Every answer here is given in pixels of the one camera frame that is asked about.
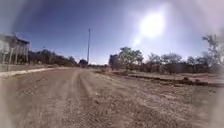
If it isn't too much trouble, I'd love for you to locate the row of dark trees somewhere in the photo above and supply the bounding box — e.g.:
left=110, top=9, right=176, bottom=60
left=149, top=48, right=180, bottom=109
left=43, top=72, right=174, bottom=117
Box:
left=28, top=48, right=80, bottom=68

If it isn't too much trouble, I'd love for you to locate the gravel dirt road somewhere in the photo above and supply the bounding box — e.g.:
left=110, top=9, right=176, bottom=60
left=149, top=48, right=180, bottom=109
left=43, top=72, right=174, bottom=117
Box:
left=0, top=66, right=224, bottom=128

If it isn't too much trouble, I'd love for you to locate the bare dirt ground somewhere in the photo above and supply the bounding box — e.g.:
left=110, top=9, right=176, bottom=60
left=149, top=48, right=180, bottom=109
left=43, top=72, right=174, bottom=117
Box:
left=95, top=68, right=224, bottom=89

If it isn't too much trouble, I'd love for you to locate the grey building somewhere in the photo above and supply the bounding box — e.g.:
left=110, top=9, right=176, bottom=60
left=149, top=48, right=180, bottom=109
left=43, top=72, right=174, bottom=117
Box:
left=0, top=32, right=32, bottom=66

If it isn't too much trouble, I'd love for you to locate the small dark tree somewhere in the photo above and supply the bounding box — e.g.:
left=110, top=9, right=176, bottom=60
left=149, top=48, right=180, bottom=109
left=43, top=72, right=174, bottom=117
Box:
left=78, top=58, right=89, bottom=68

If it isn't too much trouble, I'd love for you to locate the pale concrete path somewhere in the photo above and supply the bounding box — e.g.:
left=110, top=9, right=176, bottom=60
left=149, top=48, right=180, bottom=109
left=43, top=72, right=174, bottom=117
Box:
left=0, top=66, right=65, bottom=80

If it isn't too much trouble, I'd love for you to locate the row of leafy trees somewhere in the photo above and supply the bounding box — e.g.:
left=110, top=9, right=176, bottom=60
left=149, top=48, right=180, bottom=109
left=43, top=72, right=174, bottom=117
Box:
left=107, top=33, right=224, bottom=75

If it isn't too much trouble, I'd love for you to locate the tall thin pole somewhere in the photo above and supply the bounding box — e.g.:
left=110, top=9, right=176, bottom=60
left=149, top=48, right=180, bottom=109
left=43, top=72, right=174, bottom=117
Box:
left=86, top=28, right=91, bottom=67

